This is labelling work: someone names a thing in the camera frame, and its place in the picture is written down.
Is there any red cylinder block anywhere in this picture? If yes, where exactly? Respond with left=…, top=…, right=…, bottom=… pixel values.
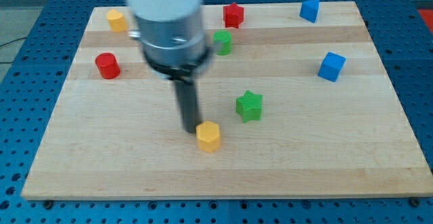
left=95, top=53, right=120, bottom=79

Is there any yellow heart block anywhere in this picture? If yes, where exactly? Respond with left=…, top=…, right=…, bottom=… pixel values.
left=106, top=9, right=128, bottom=32

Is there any red star block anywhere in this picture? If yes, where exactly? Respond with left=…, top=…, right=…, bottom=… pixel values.
left=223, top=3, right=244, bottom=28

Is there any yellow hexagon block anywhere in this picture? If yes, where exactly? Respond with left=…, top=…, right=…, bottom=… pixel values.
left=196, top=121, right=221, bottom=153

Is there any green star block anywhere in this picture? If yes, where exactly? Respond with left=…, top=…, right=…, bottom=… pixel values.
left=235, top=90, right=263, bottom=123

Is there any blue cube block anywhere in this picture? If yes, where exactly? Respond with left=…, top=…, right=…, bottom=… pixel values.
left=318, top=52, right=346, bottom=82

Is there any blue triangle block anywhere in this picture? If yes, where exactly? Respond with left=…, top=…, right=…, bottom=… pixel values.
left=299, top=0, right=320, bottom=23

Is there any wooden board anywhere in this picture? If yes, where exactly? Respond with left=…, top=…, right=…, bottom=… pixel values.
left=22, top=1, right=432, bottom=200

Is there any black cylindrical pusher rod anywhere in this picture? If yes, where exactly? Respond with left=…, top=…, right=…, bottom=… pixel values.
left=173, top=80, right=202, bottom=133

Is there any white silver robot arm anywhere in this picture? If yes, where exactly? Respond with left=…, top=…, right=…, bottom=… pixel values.
left=125, top=0, right=214, bottom=133

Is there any green cylinder block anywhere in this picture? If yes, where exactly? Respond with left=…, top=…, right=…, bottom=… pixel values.
left=212, top=30, right=232, bottom=55

